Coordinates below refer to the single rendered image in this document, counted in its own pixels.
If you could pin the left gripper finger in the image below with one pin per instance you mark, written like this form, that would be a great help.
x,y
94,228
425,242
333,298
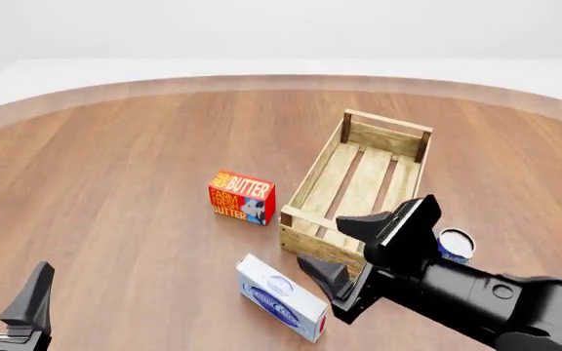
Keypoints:
x,y
29,303

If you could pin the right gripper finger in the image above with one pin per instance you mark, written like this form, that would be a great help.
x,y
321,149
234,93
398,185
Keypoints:
x,y
327,274
366,225

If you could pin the white and blue food box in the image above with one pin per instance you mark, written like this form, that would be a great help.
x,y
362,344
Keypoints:
x,y
281,296

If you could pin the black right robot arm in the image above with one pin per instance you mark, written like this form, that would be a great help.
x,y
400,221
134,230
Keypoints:
x,y
486,303

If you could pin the red butter box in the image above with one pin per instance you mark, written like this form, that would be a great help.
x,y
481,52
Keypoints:
x,y
236,199

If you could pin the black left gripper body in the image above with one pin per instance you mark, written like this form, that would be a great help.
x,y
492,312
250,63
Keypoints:
x,y
12,342

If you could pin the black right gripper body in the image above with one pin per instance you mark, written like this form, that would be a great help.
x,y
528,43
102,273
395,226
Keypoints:
x,y
408,234

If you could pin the wooden slat tray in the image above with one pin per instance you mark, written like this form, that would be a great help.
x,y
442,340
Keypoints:
x,y
332,183

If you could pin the blue tin with white lid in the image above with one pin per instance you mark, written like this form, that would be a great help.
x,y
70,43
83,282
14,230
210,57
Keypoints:
x,y
457,242

